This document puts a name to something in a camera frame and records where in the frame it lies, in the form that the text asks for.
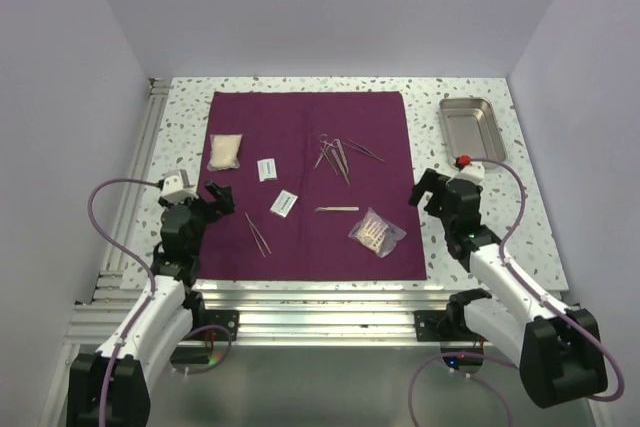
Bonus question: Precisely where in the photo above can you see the white sachet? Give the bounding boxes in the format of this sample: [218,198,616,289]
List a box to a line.
[270,190,298,218]
[257,158,278,182]

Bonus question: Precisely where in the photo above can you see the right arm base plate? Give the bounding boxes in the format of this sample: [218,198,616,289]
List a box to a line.
[413,310,451,342]

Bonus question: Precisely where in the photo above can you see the thin steel tweezers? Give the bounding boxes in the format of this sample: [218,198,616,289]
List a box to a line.
[345,139,385,163]

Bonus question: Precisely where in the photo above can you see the clear bag printed pack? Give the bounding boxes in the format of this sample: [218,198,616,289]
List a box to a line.
[348,208,406,258]

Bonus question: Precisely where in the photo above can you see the steel instrument tray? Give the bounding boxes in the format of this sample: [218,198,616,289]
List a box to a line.
[439,98,507,166]

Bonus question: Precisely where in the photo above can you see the curved steel tweezers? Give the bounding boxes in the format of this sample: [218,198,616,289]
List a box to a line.
[314,206,360,213]

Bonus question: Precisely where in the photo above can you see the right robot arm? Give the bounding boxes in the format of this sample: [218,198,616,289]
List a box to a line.
[409,162,608,408]

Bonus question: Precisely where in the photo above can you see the aluminium frame rails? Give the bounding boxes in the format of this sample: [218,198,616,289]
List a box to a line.
[38,77,614,427]

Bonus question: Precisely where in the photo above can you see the white gauze packet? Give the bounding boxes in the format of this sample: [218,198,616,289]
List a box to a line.
[207,134,243,171]

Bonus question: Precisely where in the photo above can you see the steel forceps with ring handles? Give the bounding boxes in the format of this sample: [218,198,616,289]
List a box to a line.
[313,134,338,174]

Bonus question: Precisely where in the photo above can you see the purple cloth mat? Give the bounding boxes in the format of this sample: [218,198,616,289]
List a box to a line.
[200,92,426,282]

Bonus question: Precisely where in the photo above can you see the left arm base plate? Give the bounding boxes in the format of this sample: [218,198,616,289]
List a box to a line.
[186,310,240,342]

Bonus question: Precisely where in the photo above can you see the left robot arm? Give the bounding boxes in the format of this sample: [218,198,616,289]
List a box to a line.
[66,174,238,426]

